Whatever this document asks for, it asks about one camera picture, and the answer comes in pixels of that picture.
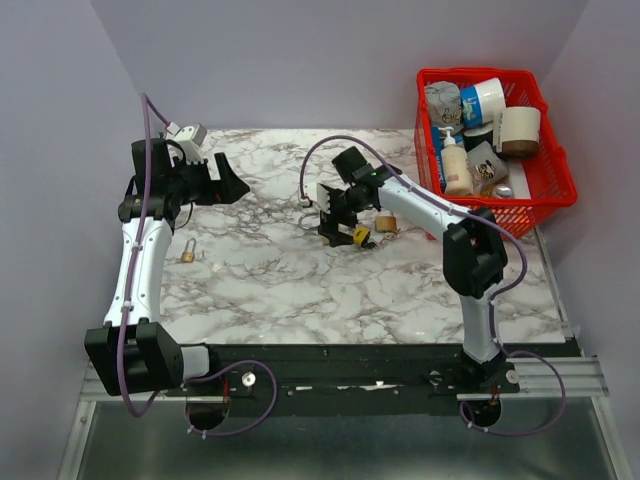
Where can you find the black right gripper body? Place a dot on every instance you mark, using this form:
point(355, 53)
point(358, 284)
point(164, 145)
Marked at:
point(344, 209)

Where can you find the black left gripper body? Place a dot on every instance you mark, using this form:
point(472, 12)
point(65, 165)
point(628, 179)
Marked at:
point(193, 181)

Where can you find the small brass long-shackle padlock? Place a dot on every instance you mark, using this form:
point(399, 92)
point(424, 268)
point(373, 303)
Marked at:
point(188, 254)

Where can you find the large brass padlock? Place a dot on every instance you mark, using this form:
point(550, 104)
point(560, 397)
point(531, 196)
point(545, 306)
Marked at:
point(313, 222)

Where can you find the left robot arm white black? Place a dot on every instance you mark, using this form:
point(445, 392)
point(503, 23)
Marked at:
point(131, 351)

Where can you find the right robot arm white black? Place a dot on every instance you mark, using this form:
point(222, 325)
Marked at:
point(474, 255)

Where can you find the yellow black padlock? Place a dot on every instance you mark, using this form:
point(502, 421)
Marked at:
point(362, 238)

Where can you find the round brass padlock with keys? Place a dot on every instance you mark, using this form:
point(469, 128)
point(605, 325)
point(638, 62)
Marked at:
point(387, 227)

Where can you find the lotion pump bottle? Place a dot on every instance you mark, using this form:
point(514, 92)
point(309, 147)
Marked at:
point(455, 167)

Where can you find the printed grey cup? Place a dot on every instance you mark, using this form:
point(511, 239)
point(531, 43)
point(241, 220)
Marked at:
point(485, 167)

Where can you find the blue white paper cup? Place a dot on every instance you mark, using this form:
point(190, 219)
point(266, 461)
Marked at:
point(482, 102)

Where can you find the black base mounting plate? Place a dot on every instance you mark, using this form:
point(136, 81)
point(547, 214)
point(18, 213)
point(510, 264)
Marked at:
point(342, 380)

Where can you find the red plastic basket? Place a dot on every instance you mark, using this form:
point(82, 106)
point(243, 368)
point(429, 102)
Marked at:
point(518, 169)

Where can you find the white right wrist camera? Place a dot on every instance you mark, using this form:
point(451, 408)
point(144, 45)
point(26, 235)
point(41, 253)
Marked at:
point(316, 195)

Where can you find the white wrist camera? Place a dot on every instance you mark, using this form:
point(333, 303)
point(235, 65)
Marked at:
point(186, 143)
point(316, 195)

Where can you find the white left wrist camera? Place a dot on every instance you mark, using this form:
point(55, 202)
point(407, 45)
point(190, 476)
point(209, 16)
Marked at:
point(186, 143)

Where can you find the aluminium rail frame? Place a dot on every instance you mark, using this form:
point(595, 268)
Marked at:
point(568, 395)

